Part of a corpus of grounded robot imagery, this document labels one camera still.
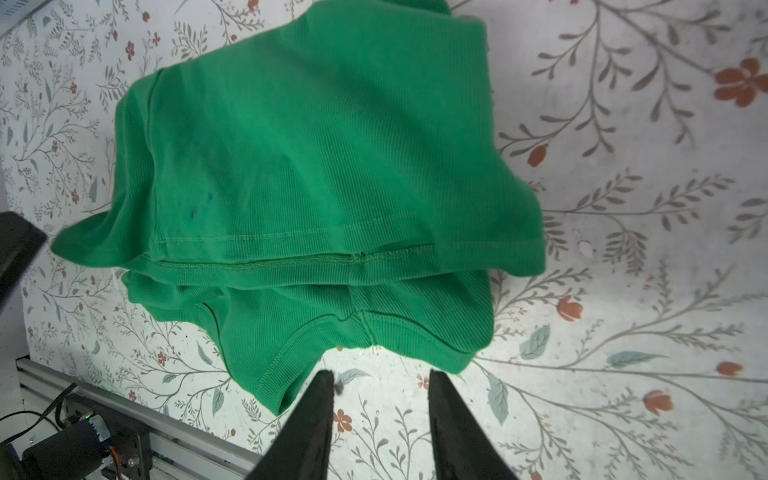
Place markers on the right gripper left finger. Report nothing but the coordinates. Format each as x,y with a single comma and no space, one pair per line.
302,449

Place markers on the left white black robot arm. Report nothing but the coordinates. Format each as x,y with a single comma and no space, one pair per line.
21,242

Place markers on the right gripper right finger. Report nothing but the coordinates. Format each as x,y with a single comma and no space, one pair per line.
461,450

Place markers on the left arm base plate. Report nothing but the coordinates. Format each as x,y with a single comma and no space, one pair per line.
110,444

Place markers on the aluminium front rail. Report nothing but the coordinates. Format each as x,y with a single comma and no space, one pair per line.
177,450

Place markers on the green tank top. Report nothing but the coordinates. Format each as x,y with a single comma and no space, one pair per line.
330,183

